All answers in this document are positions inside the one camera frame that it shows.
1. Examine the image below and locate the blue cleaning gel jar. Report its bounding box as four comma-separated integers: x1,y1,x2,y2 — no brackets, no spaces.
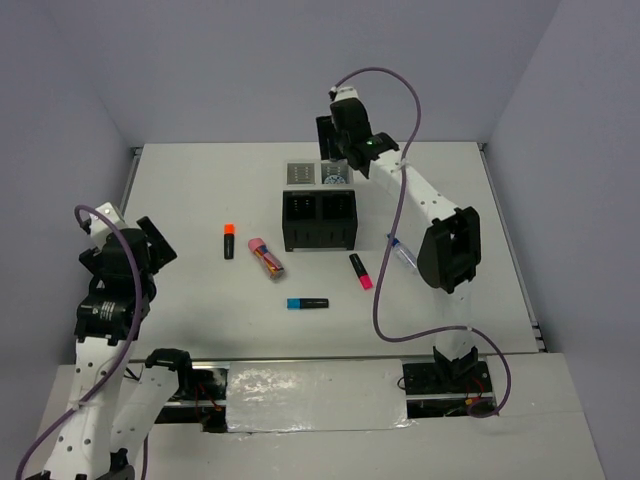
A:
321,163,349,185

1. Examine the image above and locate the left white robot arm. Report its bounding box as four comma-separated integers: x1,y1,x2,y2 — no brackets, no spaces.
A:
15,203,196,479

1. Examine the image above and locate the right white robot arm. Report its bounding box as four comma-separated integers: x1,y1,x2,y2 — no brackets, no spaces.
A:
316,88,481,391

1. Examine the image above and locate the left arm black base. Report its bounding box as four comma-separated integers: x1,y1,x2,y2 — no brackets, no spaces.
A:
156,368,228,434

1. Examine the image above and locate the white two-slot organizer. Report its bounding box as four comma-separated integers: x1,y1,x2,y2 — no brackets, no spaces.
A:
284,160,354,191

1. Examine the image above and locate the black two-slot organizer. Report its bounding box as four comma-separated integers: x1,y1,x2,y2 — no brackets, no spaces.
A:
282,190,358,252

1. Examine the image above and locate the orange capped black highlighter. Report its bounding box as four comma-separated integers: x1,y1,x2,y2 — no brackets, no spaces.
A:
223,223,235,260

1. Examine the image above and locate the pink capped tube of clips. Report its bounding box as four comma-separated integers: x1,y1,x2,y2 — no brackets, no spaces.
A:
248,237,285,281

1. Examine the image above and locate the pink capped black highlighter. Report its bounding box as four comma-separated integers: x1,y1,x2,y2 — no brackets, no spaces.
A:
349,253,373,290

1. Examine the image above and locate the blue capped black highlighter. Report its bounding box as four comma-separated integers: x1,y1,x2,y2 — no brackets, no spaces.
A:
286,298,329,310

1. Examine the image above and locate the silver tape sheet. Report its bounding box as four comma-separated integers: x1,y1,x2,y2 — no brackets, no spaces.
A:
226,359,411,433

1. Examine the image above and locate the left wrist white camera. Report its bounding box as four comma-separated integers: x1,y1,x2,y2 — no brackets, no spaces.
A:
82,201,124,246

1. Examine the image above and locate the wrist white camera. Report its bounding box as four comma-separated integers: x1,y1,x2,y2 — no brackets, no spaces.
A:
82,201,124,246
328,86,359,103

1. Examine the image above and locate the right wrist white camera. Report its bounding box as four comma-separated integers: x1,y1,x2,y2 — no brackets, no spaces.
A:
328,86,359,103

